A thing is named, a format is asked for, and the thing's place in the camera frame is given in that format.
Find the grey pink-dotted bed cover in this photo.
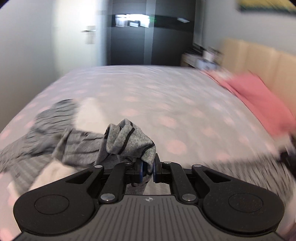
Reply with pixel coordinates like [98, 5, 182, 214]
[1, 65, 295, 240]

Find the grey striped garment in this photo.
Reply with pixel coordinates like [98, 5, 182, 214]
[53, 119, 156, 195]
[1, 99, 78, 195]

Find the grey striped garment on pile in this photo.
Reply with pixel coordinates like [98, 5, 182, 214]
[1, 99, 78, 195]

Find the dark wardrobe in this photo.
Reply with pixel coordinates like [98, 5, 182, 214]
[107, 1, 205, 66]

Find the bedside shelf with items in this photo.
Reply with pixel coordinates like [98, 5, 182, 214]
[180, 45, 223, 70]

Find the pink pillow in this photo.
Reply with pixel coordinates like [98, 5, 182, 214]
[203, 70, 295, 137]

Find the framed landscape painting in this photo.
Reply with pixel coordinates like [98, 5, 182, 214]
[237, 0, 295, 15]

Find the white textured cloth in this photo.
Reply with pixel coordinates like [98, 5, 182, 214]
[6, 97, 110, 200]

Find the beige padded headboard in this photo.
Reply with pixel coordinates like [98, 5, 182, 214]
[220, 38, 295, 114]

